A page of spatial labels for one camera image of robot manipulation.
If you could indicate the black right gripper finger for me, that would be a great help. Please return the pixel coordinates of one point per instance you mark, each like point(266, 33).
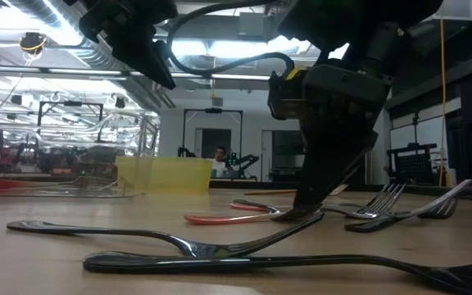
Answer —
point(326, 164)

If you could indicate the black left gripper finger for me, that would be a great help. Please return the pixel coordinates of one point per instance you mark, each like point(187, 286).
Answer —
point(150, 57)

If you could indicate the black fork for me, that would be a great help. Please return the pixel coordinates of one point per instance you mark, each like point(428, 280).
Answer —
point(289, 216)
point(219, 262)
point(96, 231)
point(367, 225)

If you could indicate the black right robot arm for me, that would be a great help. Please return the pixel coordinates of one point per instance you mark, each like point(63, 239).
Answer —
point(363, 24)

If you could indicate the black background robot arm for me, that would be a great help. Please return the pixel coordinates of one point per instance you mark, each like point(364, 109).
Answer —
point(187, 152)
point(244, 160)

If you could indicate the long led light bar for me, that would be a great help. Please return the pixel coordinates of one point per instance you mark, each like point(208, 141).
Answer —
point(96, 72)

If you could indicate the black pegboard cart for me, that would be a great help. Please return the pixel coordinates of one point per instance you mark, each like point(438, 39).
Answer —
point(414, 168)

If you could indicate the white board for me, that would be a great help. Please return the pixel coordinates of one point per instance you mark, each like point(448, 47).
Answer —
point(432, 131)

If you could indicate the person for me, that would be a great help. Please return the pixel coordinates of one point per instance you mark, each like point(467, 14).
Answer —
point(219, 155)

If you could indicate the yellow plastic bin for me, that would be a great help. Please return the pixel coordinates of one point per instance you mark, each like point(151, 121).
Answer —
point(178, 176)

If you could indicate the clear plastic bin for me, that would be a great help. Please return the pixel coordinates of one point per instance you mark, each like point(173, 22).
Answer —
point(55, 135)

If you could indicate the large silver ceiling duct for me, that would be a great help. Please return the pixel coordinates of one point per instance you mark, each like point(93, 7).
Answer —
point(96, 53)

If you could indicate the black frame stand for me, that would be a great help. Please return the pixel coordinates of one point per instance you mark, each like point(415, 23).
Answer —
point(184, 135)

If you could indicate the black ceiling camera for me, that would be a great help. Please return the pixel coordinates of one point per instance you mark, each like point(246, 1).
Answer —
point(32, 43)

